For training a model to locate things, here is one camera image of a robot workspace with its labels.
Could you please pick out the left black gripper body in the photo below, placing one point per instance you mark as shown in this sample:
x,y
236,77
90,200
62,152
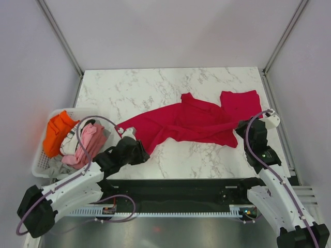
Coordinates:
x,y
131,158

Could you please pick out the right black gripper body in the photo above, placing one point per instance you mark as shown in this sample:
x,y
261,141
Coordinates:
x,y
241,129

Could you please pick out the red t-shirt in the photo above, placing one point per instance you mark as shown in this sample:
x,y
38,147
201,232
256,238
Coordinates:
x,y
241,106
190,120

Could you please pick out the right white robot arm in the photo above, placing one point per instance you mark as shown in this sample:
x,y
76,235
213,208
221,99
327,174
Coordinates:
x,y
277,200

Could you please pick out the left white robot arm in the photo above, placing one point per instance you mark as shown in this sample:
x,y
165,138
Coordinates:
x,y
42,207

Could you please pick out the folded red t-shirt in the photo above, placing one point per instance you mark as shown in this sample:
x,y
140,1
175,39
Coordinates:
x,y
241,106

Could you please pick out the pink t-shirt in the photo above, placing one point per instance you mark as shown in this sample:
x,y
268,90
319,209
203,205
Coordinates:
x,y
93,139

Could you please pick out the white printed t-shirt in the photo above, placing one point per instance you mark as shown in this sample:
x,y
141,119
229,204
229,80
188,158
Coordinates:
x,y
70,143

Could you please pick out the grey t-shirt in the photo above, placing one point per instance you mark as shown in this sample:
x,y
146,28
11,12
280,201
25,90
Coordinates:
x,y
57,167

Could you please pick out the orange t-shirt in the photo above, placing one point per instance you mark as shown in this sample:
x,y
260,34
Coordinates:
x,y
57,129

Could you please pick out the white plastic laundry basket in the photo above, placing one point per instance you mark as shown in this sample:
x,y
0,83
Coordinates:
x,y
41,160

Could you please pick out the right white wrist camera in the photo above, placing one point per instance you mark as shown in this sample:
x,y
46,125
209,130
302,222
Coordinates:
x,y
271,119

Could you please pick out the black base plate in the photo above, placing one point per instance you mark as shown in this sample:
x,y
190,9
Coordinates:
x,y
186,194

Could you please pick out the white slotted cable duct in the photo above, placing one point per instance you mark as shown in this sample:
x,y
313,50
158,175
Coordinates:
x,y
102,211

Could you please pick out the right aluminium frame post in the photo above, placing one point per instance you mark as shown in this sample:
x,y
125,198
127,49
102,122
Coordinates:
x,y
286,34

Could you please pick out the aluminium frame post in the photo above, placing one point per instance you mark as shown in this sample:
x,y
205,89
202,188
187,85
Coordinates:
x,y
286,34
60,36

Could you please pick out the left aluminium frame post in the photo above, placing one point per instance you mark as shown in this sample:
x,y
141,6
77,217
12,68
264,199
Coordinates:
x,y
60,36

